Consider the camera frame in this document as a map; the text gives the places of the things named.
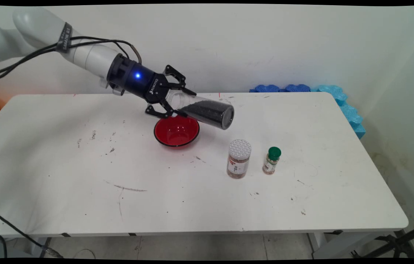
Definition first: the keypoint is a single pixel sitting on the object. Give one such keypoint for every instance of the red bowl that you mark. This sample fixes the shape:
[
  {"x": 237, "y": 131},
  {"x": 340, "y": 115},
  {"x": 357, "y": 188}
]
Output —
[{"x": 175, "y": 134}]

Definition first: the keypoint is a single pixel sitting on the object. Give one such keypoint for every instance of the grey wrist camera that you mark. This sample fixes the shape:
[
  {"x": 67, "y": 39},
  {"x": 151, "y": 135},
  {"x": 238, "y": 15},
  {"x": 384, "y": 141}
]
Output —
[{"x": 117, "y": 90}]

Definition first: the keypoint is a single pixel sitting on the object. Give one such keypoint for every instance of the light blue foam tile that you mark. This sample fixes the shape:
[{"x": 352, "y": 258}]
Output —
[{"x": 350, "y": 115}]

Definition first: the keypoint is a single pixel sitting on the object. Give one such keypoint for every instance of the clear jar of black grains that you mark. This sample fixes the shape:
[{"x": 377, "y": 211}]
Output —
[{"x": 207, "y": 112}]

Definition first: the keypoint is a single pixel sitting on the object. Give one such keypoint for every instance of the small spice bottle green cap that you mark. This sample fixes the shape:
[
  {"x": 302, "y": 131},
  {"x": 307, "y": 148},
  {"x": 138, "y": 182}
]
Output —
[{"x": 271, "y": 165}]

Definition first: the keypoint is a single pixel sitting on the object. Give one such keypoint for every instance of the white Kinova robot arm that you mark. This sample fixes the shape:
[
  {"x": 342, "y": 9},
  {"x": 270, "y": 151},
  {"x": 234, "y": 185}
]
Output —
[{"x": 38, "y": 29}]

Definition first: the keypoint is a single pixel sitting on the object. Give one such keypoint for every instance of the spice jar with patterned lid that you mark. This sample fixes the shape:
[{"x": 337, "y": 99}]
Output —
[{"x": 238, "y": 165}]

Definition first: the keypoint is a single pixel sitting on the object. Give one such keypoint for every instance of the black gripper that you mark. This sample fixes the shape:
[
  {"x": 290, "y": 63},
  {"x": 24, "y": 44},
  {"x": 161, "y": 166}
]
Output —
[{"x": 137, "y": 79}]

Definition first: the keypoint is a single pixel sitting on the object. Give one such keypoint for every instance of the dark blue foam tile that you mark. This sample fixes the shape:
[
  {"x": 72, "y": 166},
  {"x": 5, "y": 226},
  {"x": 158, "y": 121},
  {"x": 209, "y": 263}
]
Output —
[
  {"x": 297, "y": 88},
  {"x": 265, "y": 88}
]

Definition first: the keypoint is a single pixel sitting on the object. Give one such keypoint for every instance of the white table leg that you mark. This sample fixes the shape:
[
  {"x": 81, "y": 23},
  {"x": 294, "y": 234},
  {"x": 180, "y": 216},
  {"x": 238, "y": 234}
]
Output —
[
  {"x": 42, "y": 244},
  {"x": 333, "y": 247}
]

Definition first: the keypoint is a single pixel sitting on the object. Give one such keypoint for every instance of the black tripod stand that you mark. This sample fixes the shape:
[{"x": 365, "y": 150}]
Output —
[{"x": 399, "y": 242}]

